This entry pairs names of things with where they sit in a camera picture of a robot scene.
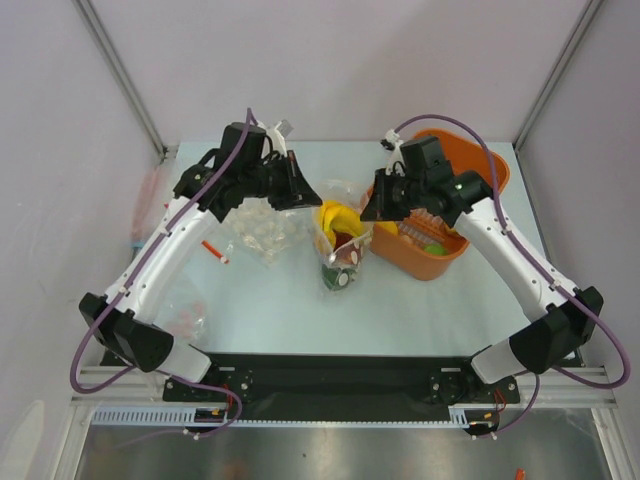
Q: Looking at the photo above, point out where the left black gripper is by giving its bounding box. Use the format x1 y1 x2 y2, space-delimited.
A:
241 150 321 211

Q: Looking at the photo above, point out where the yellow banana bunch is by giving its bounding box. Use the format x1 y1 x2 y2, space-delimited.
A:
317 200 364 247

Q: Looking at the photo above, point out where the clear dotted zip bag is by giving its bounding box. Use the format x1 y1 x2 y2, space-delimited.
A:
311 179 373 293

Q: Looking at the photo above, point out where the orange plastic basket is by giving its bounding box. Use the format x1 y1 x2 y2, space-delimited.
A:
372 129 510 281

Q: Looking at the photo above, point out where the dark red apple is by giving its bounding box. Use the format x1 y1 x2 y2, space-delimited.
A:
331 232 363 268

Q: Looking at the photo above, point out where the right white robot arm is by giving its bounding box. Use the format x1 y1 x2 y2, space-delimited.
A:
361 136 603 401

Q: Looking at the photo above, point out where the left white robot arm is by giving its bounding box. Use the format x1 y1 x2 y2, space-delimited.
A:
79 120 322 400

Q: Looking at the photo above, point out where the crumpled clear bag middle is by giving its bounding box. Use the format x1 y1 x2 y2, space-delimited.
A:
222 198 309 265

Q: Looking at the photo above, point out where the yellow lemon left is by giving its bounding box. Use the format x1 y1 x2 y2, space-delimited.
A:
380 222 399 235

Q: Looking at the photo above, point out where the green lime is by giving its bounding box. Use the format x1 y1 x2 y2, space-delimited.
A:
423 243 449 256

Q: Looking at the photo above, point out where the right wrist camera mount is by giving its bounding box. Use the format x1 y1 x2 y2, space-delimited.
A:
380 129 404 176

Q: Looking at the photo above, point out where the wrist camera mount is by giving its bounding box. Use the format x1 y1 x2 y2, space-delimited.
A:
257 119 293 156
380 129 404 176

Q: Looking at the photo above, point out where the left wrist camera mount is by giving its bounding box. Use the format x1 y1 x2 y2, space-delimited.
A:
257 119 293 156

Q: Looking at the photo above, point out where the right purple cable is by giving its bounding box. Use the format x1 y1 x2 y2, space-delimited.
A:
394 114 632 441

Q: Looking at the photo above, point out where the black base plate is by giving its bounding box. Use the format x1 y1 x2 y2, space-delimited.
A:
99 349 584 424

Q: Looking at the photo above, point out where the white slotted cable duct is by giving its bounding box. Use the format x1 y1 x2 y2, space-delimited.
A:
91 406 499 430

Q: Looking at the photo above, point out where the aluminium front rail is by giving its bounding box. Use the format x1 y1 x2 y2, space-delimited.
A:
70 366 618 409

